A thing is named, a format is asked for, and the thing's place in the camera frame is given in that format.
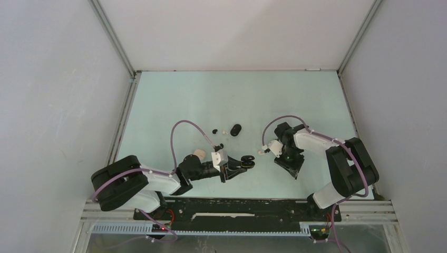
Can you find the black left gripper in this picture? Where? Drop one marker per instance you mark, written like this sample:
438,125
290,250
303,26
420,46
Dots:
229,174

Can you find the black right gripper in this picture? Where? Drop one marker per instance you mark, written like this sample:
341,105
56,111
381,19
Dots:
292,168

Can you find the pink charging case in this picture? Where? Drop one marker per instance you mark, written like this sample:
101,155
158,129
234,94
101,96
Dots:
201,154

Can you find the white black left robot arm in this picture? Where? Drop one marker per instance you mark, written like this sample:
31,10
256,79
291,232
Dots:
128,183

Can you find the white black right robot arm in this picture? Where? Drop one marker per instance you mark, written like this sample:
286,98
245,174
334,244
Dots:
350,166

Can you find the black oval charging case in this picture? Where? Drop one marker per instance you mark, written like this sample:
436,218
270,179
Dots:
235,130

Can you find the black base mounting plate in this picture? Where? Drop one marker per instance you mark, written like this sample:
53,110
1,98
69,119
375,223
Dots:
219,214

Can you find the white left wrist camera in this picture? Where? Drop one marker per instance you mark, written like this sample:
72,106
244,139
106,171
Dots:
219,159

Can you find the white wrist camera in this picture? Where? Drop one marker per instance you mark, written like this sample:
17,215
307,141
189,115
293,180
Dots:
219,159
274,147

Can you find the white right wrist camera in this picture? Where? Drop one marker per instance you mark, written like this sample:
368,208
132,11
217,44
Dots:
274,147

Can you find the aluminium frame rail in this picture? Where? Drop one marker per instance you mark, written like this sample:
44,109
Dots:
348,213

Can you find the grey slotted cable duct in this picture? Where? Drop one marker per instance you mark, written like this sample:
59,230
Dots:
152,229

